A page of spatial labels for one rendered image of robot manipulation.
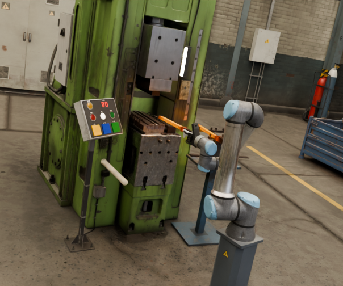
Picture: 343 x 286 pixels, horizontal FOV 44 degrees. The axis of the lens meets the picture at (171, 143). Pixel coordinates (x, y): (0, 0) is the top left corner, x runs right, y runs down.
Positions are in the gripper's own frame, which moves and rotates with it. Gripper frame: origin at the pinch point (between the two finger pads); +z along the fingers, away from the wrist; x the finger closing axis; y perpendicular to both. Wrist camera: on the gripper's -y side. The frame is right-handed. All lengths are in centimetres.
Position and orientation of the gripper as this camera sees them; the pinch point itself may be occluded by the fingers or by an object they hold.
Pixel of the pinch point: (185, 129)
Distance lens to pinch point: 318.4
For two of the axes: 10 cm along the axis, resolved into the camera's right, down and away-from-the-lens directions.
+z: -4.9, -3.4, 8.1
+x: 8.6, 0.1, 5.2
